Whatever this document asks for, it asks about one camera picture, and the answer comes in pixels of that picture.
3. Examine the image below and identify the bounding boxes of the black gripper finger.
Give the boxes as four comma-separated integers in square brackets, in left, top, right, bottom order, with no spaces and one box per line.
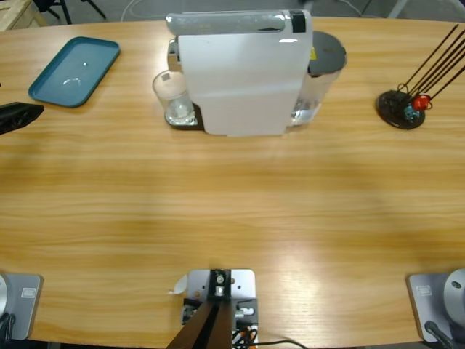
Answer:
[0,102,45,135]

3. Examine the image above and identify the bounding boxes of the clear glass cup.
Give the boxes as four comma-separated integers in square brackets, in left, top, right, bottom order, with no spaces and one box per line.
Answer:
[151,69,196,127]

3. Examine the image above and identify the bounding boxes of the silver coffee machine lever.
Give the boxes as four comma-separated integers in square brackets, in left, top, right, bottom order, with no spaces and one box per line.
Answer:
[165,9,291,36]

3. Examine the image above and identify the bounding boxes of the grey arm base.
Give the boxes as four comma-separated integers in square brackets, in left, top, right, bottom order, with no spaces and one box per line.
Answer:
[405,268,465,343]
[0,272,44,341]

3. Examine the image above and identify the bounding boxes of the white capsule coffee machine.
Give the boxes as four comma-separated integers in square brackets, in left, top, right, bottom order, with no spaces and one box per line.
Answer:
[166,9,315,139]

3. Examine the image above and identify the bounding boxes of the red coffee capsule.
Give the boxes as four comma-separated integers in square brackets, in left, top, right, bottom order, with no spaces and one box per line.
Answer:
[413,93,433,111]

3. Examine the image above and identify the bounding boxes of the teal plastic tray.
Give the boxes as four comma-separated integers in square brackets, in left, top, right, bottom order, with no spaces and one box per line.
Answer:
[28,36,121,109]

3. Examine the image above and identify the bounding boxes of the light wooden crate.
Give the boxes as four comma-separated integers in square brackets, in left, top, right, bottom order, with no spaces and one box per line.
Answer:
[0,0,50,32]

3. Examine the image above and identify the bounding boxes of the black stand legs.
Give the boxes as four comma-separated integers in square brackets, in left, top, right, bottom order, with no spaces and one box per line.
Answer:
[34,0,108,21]

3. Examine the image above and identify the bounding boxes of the silver grille drip tray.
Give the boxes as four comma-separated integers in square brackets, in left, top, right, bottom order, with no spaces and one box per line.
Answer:
[165,103,204,132]

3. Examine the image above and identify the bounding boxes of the white tape tab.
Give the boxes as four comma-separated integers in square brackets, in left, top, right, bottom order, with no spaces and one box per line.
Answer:
[166,274,189,296]

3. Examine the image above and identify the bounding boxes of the clear water tank black lid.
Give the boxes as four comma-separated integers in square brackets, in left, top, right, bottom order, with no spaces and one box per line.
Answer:
[290,31,348,127]

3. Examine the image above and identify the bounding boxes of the black capsule holder with rods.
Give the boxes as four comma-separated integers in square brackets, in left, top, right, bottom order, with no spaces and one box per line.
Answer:
[376,23,465,130]

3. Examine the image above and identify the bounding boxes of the grey metal leg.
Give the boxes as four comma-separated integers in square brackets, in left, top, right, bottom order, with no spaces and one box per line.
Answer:
[387,0,410,19]

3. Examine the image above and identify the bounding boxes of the white floor cable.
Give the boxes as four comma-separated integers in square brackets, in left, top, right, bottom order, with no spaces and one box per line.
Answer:
[343,0,364,17]
[121,0,171,21]

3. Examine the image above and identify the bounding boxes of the black base cable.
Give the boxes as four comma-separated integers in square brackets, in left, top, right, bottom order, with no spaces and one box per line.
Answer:
[424,320,455,349]
[0,313,17,342]

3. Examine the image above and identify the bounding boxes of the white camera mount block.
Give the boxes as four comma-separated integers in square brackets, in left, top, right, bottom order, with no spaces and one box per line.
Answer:
[183,268,259,345]

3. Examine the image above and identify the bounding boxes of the dark camera post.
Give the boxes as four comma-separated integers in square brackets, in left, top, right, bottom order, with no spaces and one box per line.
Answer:
[169,268,233,349]

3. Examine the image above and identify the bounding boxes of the orange wires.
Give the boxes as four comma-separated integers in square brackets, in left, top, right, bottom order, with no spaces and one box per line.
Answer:
[232,325,259,345]

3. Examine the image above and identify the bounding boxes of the thin black cable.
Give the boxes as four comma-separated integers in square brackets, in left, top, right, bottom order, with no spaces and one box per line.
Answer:
[254,338,310,349]

